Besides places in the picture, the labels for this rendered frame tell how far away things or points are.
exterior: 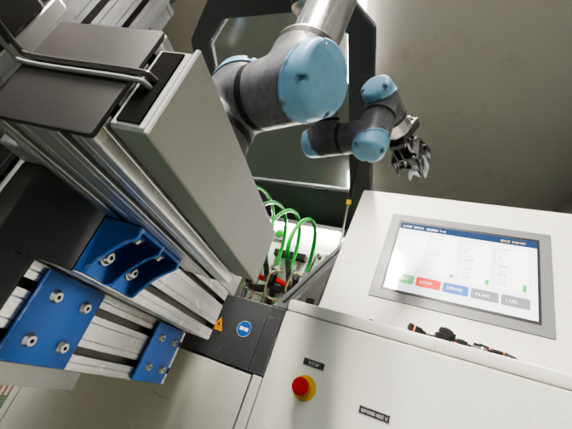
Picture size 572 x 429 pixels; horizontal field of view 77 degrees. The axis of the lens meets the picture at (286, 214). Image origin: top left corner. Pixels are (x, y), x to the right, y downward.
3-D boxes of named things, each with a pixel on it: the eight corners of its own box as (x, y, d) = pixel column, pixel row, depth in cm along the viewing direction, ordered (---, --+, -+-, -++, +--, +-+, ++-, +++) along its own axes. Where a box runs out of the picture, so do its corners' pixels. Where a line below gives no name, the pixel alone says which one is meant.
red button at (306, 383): (283, 394, 75) (292, 368, 77) (289, 396, 78) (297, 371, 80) (306, 403, 72) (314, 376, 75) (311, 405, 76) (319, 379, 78)
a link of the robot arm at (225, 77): (220, 156, 72) (246, 105, 77) (271, 147, 63) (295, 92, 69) (175, 112, 64) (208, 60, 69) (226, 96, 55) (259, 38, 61)
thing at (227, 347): (73, 304, 110) (101, 257, 116) (84, 308, 113) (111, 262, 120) (247, 371, 83) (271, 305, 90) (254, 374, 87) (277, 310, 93)
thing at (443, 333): (404, 334, 83) (408, 311, 85) (406, 345, 91) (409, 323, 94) (521, 367, 73) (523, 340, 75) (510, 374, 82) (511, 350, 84)
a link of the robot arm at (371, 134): (346, 168, 86) (357, 132, 90) (391, 163, 79) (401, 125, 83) (330, 145, 81) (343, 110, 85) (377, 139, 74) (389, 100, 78)
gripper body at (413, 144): (397, 176, 99) (380, 148, 91) (399, 152, 103) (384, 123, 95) (426, 171, 95) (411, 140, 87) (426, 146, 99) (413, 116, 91)
